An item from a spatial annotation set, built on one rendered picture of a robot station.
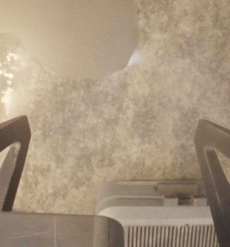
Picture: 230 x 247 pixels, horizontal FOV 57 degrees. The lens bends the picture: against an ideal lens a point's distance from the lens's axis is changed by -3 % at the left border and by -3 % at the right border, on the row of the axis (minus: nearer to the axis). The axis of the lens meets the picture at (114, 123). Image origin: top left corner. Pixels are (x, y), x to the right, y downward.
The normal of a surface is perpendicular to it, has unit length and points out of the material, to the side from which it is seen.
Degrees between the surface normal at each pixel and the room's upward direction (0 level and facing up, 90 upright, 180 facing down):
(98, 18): 0
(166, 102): 0
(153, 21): 0
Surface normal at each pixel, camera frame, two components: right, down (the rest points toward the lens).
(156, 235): 0.03, 0.10
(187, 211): 0.04, -0.63
